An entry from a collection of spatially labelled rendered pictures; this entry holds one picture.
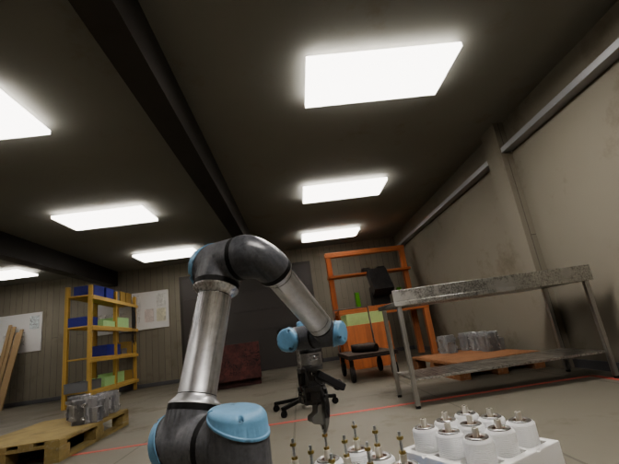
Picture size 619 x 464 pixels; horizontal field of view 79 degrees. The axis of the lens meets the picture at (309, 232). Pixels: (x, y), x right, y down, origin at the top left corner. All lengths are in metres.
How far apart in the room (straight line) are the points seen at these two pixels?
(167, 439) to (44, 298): 10.00
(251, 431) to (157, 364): 8.81
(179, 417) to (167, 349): 8.61
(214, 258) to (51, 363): 9.70
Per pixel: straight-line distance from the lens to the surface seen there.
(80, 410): 4.18
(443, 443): 1.55
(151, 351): 9.61
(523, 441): 1.65
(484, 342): 5.13
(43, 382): 10.67
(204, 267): 0.99
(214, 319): 0.94
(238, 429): 0.78
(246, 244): 0.94
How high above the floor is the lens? 0.65
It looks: 15 degrees up
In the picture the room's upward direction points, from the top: 8 degrees counter-clockwise
